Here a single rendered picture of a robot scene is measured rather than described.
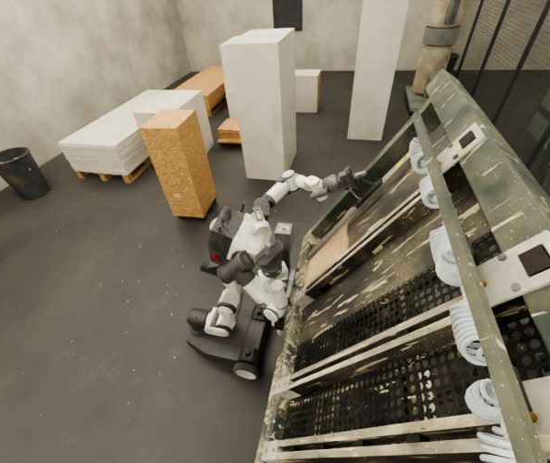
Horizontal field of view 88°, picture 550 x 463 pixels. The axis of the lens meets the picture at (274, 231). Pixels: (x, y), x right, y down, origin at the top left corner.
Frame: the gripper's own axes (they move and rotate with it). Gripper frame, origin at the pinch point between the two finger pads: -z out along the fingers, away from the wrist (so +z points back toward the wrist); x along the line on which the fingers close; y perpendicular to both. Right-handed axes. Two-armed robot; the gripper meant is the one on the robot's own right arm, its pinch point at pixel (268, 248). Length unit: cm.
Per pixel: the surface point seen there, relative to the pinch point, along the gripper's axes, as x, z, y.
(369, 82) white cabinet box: 367, 175, -168
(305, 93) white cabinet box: 390, 269, -316
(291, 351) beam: -12, 68, 23
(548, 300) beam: 13, -40, 58
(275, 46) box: 199, 70, -201
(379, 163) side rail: 90, 30, -6
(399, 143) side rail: 97, 18, -2
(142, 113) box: 78, 161, -354
